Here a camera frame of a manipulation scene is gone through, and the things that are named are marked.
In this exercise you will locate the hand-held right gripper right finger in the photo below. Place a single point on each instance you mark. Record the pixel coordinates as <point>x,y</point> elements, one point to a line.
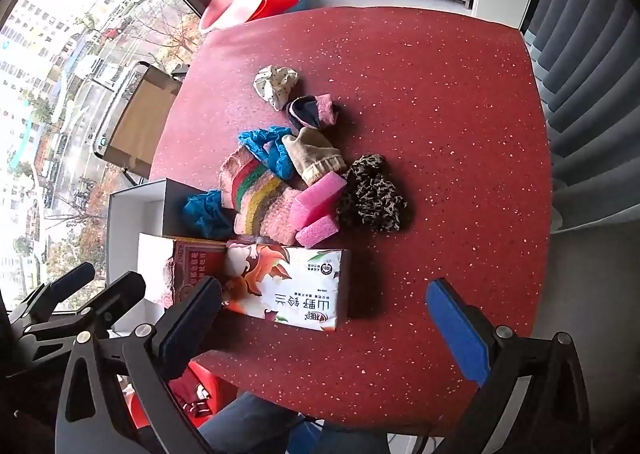
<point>460,331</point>

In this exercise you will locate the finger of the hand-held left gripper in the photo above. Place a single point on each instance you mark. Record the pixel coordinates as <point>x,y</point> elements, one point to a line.
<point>75,276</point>
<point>122,291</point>

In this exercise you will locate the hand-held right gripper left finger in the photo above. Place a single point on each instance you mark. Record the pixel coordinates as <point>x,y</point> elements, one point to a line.
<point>200,306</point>

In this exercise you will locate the white box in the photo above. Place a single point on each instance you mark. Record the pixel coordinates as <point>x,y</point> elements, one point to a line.
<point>135,214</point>

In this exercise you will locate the blue shoe cover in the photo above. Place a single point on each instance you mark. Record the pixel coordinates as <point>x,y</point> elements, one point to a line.
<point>205,214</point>
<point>265,146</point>

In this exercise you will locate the rainbow striped pink sock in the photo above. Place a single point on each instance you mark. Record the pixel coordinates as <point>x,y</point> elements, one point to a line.
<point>255,194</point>

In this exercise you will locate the small pink sponge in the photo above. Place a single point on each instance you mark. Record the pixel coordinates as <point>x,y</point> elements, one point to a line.
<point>317,231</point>

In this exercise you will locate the leopard print cloth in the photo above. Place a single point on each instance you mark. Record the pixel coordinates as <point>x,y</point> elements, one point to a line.
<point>370,199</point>

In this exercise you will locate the large pink sponge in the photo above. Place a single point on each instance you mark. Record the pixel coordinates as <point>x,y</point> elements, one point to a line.
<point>317,194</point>

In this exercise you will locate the beige knit sock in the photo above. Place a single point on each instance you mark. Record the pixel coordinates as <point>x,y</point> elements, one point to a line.
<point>312,153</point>

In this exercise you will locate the navy and pink sock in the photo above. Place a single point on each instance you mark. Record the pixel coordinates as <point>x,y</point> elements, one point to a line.
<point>310,111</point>

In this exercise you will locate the cream polka dot sock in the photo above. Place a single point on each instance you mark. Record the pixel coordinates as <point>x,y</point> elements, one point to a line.
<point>272,83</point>

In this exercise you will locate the red printed bag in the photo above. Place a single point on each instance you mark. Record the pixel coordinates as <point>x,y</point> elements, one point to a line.
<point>200,394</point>

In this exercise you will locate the fox print tissue pack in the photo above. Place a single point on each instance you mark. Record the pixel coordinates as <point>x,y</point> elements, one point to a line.
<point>290,284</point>

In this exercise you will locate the folding chair with cardboard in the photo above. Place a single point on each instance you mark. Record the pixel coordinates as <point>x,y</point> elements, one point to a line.
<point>140,113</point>

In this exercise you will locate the large glass window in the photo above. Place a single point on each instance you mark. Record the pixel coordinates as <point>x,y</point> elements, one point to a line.
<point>60,83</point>

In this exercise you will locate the grey curtain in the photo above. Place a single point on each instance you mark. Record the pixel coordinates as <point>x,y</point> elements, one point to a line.
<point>590,83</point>

